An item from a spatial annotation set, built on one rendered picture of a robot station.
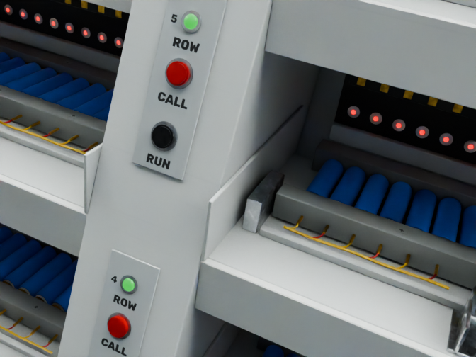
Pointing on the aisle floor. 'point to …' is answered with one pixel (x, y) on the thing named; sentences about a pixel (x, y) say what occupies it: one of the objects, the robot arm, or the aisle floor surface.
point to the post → (242, 119)
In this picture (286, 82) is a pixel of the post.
